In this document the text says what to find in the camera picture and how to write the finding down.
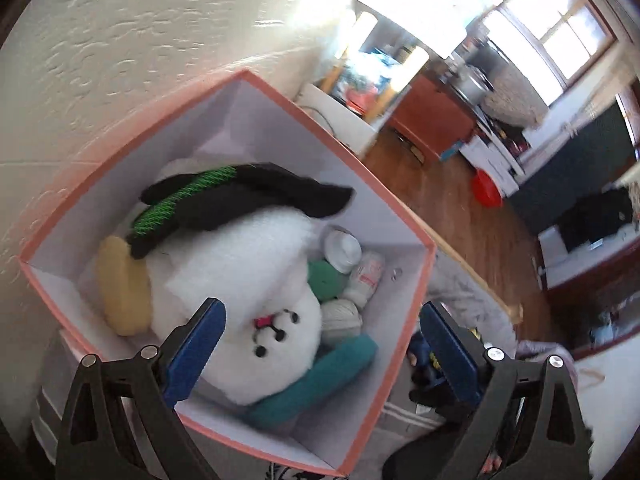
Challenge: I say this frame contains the yellow sponge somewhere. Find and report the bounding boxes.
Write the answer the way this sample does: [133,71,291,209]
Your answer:
[96,235,153,337]

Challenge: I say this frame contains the white bottle with red label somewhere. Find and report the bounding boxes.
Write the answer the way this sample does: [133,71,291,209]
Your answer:
[345,251,387,308]

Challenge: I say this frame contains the pink cardboard box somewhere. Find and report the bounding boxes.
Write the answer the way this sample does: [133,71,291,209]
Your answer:
[19,70,437,478]

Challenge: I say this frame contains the black jacket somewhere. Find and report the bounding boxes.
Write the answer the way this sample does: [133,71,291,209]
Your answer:
[555,190,636,256]

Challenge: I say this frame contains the white plush toy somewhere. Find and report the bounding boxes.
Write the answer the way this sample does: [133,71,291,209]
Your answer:
[150,160,323,406]

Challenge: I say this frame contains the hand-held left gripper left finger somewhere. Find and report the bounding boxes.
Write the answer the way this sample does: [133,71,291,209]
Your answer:
[54,297,227,480]

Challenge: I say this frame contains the red plastic basin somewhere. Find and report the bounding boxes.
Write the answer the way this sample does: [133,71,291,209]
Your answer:
[472,167,503,208]

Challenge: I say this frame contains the grey crest blanket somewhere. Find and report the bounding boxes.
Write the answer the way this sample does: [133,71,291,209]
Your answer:
[30,255,521,480]

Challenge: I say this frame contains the metal kettle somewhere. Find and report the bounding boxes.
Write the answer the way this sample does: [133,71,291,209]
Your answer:
[450,65,493,106]

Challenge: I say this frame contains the beige lace cloth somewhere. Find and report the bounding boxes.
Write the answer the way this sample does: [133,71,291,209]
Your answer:
[482,62,548,126]

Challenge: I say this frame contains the orange wooden cabinet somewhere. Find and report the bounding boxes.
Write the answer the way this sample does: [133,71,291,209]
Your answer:
[387,72,478,161]

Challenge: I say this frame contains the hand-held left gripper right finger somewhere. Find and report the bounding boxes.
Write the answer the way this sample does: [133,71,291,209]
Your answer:
[419,301,592,480]

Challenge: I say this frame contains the window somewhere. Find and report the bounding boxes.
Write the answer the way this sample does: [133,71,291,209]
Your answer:
[480,0,618,96]

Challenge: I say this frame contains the wooden shelf rack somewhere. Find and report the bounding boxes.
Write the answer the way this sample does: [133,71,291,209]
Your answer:
[300,0,431,156]

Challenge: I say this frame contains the black cloth with green mesh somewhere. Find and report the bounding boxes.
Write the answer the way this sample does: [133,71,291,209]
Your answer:
[126,161,355,261]

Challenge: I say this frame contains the white ribbed cup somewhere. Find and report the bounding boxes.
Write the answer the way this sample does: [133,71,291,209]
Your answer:
[322,227,362,275]

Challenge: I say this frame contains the beige yarn ball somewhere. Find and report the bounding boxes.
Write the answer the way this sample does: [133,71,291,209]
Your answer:
[320,299,363,348]

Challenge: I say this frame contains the white television stand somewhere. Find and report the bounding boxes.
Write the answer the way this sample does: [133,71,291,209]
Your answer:
[460,125,526,198]

